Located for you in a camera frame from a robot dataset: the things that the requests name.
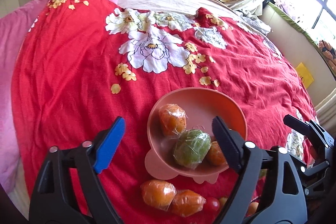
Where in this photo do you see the large wrapped green fruit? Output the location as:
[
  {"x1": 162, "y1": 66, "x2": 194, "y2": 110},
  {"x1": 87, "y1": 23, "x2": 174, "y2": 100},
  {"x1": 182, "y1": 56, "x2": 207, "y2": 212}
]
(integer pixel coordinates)
[{"x1": 173, "y1": 129, "x2": 211, "y2": 169}]

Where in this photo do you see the small wrapped green fruit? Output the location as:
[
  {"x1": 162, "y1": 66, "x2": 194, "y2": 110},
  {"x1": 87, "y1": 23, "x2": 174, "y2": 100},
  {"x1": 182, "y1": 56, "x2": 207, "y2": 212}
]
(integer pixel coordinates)
[{"x1": 259, "y1": 169, "x2": 267, "y2": 179}]

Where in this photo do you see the patterned cushion on sill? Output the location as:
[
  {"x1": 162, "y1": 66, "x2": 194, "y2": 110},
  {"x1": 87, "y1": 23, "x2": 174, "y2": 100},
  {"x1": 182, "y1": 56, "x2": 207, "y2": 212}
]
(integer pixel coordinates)
[{"x1": 318, "y1": 40, "x2": 336, "y2": 72}]

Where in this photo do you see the red floral bedspread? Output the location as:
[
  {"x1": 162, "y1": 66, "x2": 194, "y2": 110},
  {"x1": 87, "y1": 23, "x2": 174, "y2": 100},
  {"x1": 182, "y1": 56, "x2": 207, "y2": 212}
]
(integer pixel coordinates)
[{"x1": 12, "y1": 0, "x2": 317, "y2": 223}]

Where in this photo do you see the orange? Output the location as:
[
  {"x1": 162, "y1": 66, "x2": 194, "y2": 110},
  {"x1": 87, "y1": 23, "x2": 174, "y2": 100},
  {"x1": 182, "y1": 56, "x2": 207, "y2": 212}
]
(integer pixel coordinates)
[
  {"x1": 141, "y1": 180, "x2": 177, "y2": 211},
  {"x1": 170, "y1": 190, "x2": 206, "y2": 217},
  {"x1": 158, "y1": 103, "x2": 186, "y2": 137},
  {"x1": 206, "y1": 141, "x2": 226, "y2": 166}
]

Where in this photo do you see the pink quilt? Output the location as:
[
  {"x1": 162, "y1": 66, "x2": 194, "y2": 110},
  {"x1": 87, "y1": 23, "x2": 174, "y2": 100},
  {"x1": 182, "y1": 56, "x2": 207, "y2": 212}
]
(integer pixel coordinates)
[{"x1": 0, "y1": 0, "x2": 118, "y2": 193}]

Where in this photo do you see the pink plastic bowl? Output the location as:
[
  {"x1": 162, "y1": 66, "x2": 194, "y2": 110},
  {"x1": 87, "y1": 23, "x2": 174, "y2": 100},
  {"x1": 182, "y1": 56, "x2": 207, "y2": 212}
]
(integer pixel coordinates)
[{"x1": 145, "y1": 88, "x2": 248, "y2": 184}]

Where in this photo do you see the small brown fruit on bed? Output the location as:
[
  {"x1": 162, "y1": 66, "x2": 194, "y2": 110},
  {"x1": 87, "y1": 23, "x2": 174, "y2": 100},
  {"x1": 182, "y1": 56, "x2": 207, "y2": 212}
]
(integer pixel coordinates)
[{"x1": 219, "y1": 197, "x2": 228, "y2": 210}]

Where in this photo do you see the red cherry tomato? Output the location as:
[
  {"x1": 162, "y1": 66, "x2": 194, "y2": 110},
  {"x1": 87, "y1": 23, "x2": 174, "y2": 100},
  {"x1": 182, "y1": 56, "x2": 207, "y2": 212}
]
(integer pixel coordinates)
[{"x1": 203, "y1": 197, "x2": 221, "y2": 213}]

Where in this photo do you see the wrapped orange in bowl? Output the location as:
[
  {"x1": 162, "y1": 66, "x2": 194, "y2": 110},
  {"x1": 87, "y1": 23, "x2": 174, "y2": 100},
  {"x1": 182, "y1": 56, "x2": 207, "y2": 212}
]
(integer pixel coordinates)
[{"x1": 206, "y1": 141, "x2": 226, "y2": 166}]

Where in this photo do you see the yellow paper sticker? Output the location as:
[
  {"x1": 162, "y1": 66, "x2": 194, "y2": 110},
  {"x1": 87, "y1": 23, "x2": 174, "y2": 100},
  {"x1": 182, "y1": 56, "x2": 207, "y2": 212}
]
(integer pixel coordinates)
[{"x1": 295, "y1": 63, "x2": 314, "y2": 89}]

